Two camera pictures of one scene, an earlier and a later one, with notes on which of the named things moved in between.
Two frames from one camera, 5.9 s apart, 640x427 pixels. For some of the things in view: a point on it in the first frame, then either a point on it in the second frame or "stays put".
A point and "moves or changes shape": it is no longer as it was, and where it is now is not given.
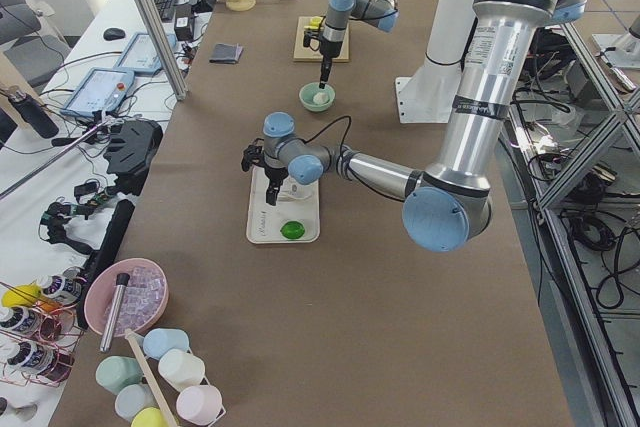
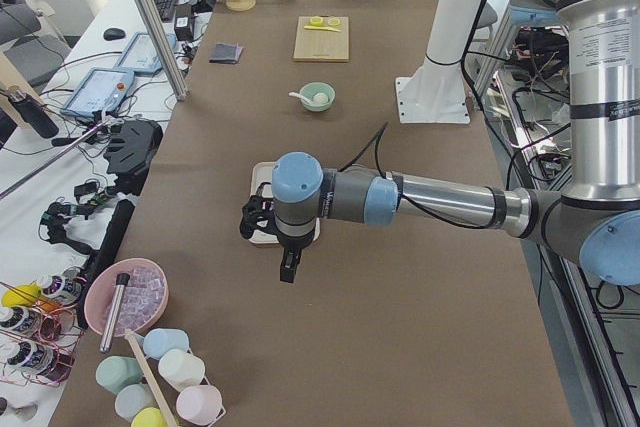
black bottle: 35,114 stays put
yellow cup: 148,417 stays put
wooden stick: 132,336 stays put
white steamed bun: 320,97 stays put
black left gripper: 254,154 → 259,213
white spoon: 284,196 moves or changes shape
